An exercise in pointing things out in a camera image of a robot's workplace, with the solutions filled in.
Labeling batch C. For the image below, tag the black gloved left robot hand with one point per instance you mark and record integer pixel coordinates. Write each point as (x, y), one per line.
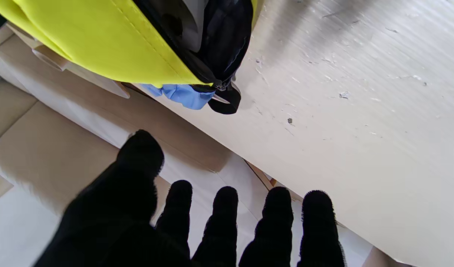
(115, 215)

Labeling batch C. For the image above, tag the blue and yellow school bag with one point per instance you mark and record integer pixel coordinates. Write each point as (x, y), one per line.
(101, 37)

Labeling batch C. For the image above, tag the purple cover book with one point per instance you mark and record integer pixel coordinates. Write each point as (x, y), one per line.
(195, 22)

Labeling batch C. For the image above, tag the beige corner sofa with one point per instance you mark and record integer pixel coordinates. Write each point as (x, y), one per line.
(56, 155)

